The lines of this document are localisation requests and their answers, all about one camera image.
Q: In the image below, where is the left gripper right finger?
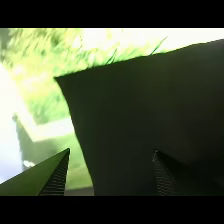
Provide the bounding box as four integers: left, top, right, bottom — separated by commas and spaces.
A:
152, 149, 224, 197

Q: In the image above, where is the black garment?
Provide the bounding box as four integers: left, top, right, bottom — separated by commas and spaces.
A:
54, 39, 224, 197

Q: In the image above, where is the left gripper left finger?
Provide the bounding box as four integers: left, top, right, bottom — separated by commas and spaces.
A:
0, 148, 71, 197

